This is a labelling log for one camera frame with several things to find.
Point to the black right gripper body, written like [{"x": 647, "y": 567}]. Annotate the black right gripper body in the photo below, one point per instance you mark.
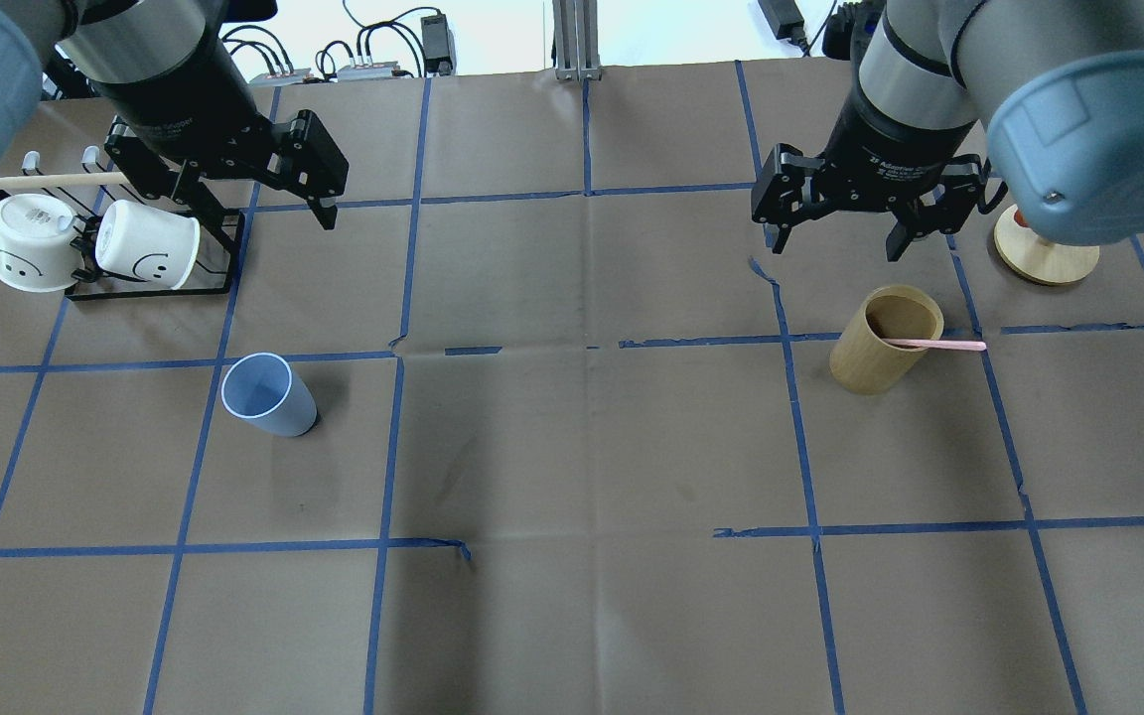
[{"x": 892, "y": 142}]

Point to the aluminium frame post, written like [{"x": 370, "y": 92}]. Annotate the aluminium frame post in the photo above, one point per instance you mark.
[{"x": 575, "y": 42}]

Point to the grey usb hub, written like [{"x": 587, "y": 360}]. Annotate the grey usb hub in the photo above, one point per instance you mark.
[{"x": 364, "y": 72}]

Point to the white smiley cup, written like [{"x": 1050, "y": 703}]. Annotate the white smiley cup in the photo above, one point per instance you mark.
[
  {"x": 36, "y": 253},
  {"x": 147, "y": 244}
]

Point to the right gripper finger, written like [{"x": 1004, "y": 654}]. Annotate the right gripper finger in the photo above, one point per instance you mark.
[
  {"x": 778, "y": 235},
  {"x": 899, "y": 239}
]

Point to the blue plastic cup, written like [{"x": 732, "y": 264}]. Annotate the blue plastic cup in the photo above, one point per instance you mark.
[{"x": 264, "y": 391}]

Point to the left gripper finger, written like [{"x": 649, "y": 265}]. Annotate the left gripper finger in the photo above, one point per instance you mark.
[{"x": 326, "y": 211}]

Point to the white smiley cup right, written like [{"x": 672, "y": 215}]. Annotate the white smiley cup right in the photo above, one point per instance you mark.
[{"x": 147, "y": 244}]

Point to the black wire cup rack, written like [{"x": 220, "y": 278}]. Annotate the black wire cup rack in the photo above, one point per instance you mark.
[{"x": 91, "y": 237}]

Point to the wooden cylinder holder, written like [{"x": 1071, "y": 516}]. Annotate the wooden cylinder holder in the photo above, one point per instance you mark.
[{"x": 864, "y": 361}]

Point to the black power adapter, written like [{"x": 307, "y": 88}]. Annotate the black power adapter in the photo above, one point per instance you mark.
[{"x": 439, "y": 46}]

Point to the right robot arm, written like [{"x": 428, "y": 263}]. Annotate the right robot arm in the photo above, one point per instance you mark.
[{"x": 1048, "y": 94}]

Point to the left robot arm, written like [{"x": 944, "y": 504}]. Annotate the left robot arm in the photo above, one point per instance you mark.
[{"x": 163, "y": 66}]

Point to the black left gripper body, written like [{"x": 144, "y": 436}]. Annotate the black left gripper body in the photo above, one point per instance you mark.
[{"x": 187, "y": 111}]

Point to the round wooden stand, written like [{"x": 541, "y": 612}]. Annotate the round wooden stand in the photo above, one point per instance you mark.
[{"x": 1037, "y": 259}]

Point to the white smiley cup left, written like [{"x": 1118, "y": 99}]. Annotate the white smiley cup left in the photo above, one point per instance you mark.
[{"x": 36, "y": 253}]

